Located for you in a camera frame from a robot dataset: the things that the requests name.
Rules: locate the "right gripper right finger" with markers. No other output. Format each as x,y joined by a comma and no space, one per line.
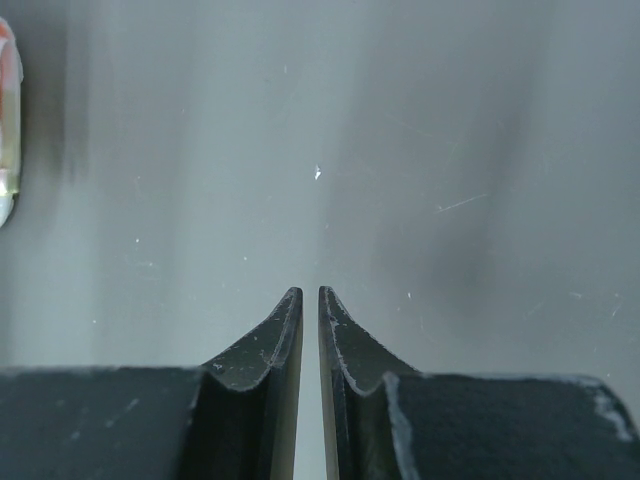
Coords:
358,434

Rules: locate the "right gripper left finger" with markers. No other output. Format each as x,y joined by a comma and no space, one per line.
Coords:
245,415

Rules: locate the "orange fox pattern towel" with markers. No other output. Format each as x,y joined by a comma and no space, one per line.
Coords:
11,81

